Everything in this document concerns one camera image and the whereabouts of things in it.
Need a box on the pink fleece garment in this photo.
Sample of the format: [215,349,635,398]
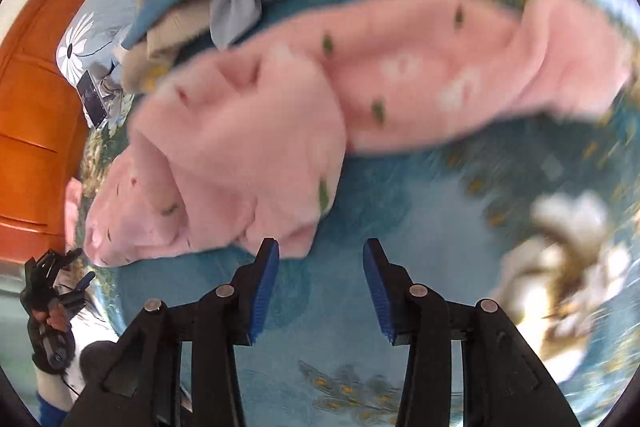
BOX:
[64,0,633,268]

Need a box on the pale grey cloth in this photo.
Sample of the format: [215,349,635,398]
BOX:
[210,0,263,50]

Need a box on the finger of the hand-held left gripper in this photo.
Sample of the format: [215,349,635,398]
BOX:
[47,248,84,273]
[59,271,96,310]

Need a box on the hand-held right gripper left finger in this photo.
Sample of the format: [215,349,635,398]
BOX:
[62,237,281,427]

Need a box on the person's left forearm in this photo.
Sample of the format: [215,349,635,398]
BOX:
[35,357,83,427]

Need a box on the beige cloth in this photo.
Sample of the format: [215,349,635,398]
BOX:
[120,0,216,92]

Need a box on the teal floral blanket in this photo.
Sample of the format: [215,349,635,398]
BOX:
[80,0,640,427]

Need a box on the black phone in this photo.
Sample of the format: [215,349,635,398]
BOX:
[76,71,109,128]

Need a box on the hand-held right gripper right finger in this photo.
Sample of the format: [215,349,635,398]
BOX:
[362,238,583,427]

